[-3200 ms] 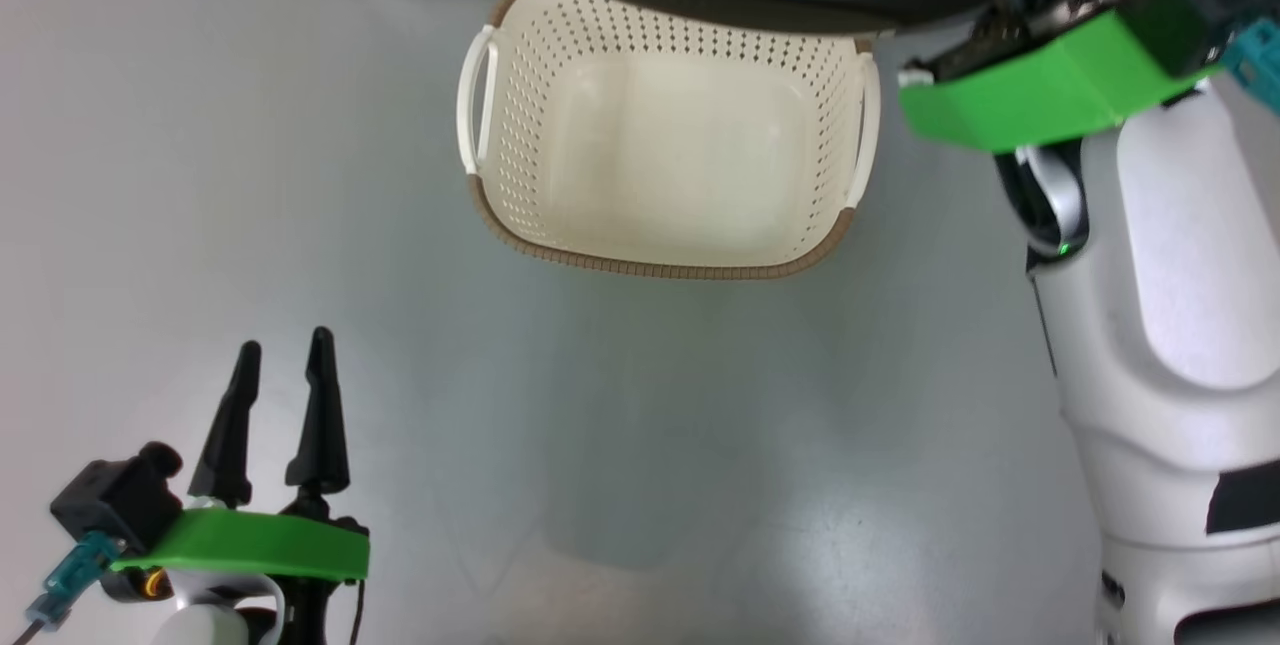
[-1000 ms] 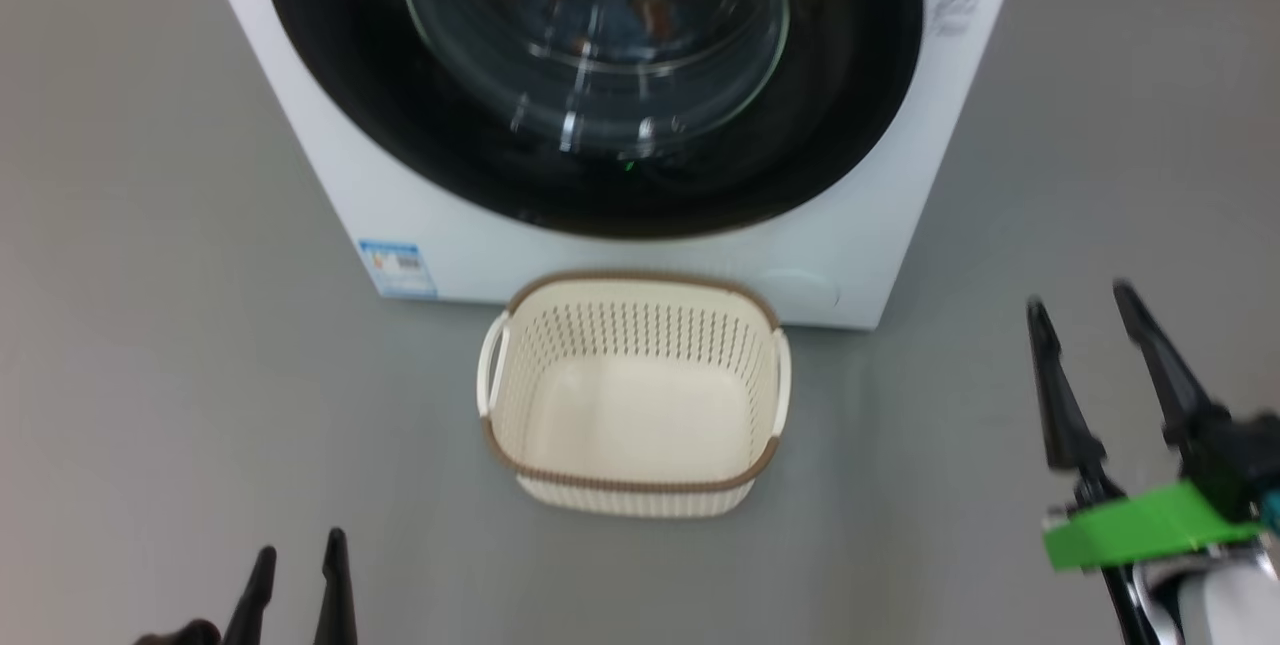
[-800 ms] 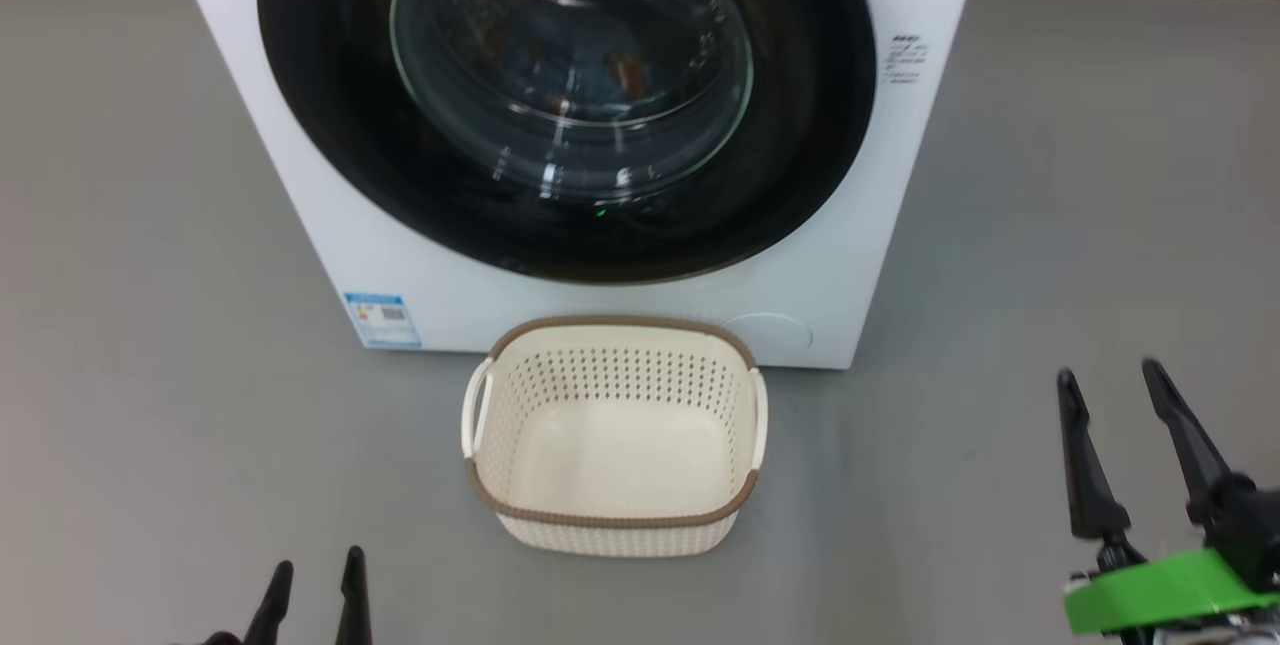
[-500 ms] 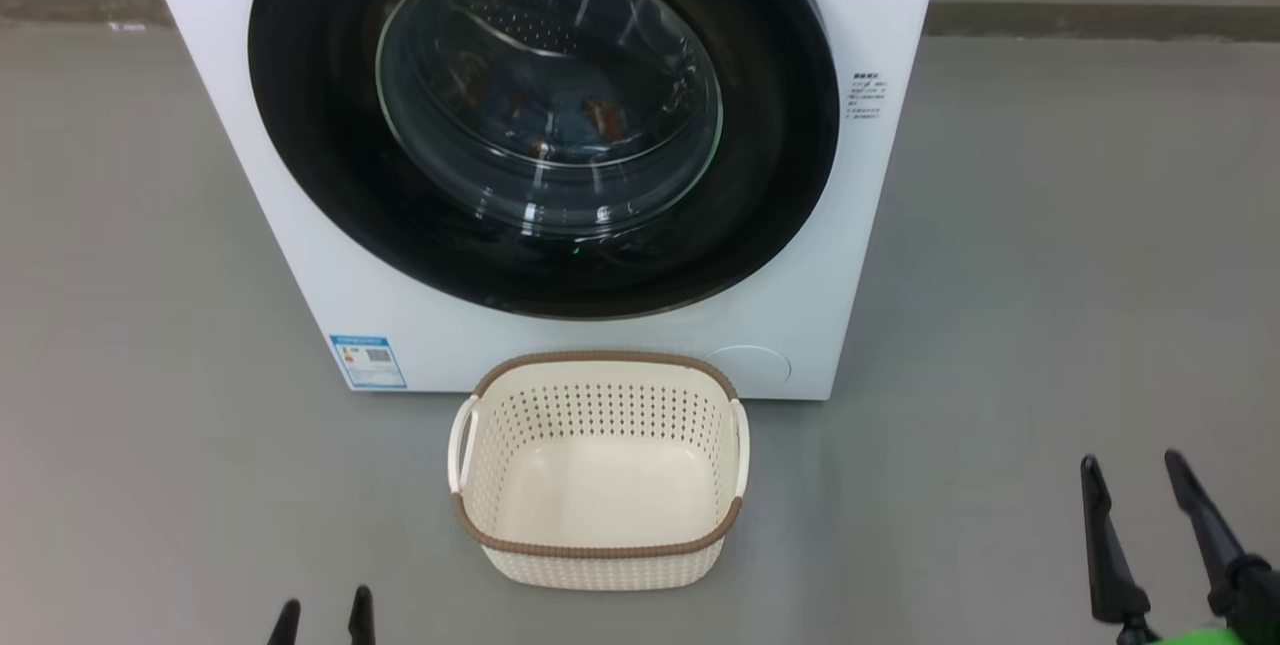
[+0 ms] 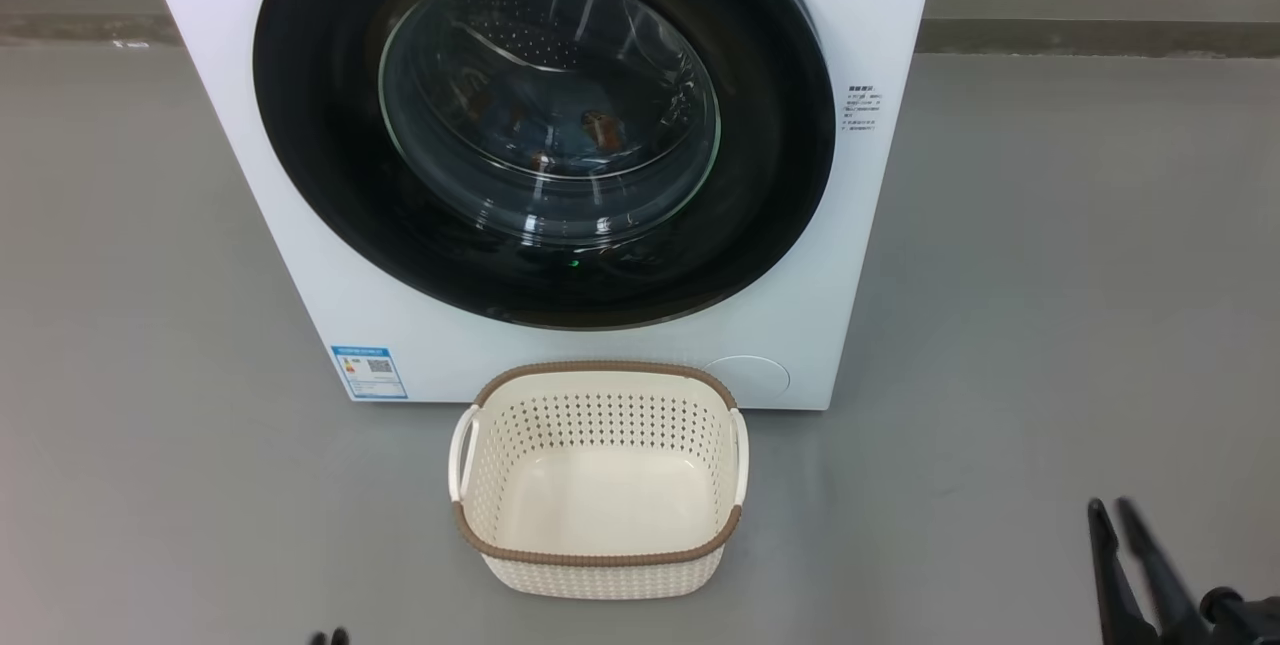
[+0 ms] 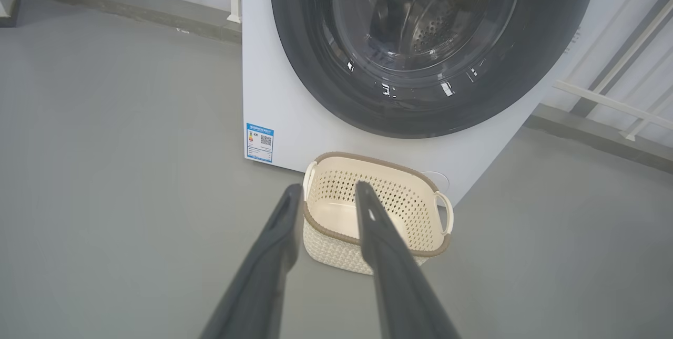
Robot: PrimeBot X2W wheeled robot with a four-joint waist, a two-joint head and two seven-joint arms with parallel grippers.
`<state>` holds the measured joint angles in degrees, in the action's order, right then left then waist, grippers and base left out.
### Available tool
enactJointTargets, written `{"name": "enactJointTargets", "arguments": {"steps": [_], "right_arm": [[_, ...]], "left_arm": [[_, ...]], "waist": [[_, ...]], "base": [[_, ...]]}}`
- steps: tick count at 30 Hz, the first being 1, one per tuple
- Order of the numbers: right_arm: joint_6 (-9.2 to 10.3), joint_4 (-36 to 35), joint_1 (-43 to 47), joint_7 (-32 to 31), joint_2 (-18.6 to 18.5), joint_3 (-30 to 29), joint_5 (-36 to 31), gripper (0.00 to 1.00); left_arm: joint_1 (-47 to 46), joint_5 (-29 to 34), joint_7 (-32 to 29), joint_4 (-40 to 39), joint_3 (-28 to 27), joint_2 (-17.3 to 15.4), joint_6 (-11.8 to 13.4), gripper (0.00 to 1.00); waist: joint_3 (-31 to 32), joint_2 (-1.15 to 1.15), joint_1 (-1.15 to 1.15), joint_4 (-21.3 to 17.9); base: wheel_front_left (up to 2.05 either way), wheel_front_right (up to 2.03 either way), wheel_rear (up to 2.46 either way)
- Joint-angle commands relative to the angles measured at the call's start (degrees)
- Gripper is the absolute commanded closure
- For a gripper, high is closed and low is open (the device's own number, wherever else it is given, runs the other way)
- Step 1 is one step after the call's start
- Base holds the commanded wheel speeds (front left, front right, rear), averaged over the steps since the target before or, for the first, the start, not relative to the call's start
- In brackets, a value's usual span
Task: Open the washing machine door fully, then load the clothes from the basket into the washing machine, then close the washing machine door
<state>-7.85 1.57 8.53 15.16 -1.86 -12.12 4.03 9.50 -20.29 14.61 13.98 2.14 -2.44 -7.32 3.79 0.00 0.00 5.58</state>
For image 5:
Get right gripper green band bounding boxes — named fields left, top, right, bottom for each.
left=1087, top=496, right=1280, bottom=645

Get dark round washing machine door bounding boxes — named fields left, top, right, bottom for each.
left=252, top=0, right=838, bottom=332

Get blue clothes with orange print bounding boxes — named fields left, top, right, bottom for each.
left=450, top=75, right=646, bottom=178

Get cream perforated laundry basket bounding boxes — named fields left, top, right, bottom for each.
left=448, top=360, right=750, bottom=602

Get white washing machine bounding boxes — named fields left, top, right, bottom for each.
left=133, top=0, right=943, bottom=412

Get blue energy label sticker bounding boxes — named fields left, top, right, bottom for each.
left=331, top=345, right=410, bottom=402

